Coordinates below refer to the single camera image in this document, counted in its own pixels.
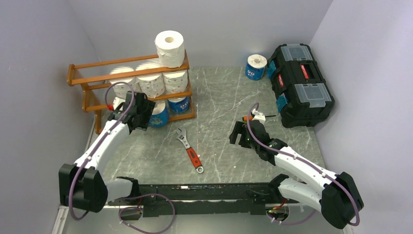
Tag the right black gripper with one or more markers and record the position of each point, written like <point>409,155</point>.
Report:
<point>239,128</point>

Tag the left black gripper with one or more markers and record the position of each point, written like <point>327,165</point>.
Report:
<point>148,107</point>

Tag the blue roll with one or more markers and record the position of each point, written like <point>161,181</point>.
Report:
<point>160,115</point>
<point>255,67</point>
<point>179,104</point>

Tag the dotted white roll front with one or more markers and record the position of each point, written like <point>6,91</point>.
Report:
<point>152,84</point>

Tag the dotted white roll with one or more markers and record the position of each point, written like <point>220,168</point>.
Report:
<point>152,84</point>
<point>122,86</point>
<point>175,82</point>

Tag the plain white paper roll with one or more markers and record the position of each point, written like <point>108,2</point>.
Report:
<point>170,48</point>

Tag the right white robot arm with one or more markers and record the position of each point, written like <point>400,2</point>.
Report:
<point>335,196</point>

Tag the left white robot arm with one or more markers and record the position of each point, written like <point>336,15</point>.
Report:
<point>81,184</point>

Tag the orange wooden shelf rack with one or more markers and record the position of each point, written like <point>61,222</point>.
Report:
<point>94,79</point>

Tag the black plastic toolbox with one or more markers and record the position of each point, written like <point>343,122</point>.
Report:
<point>302,94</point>

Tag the orange handled screwdriver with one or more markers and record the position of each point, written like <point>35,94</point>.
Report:
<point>261,119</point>

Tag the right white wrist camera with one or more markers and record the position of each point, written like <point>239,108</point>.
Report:
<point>255,112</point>

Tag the red handled adjustable wrench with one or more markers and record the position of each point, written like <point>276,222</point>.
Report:
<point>193,156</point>

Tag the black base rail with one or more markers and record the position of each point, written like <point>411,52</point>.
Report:
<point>202,199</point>

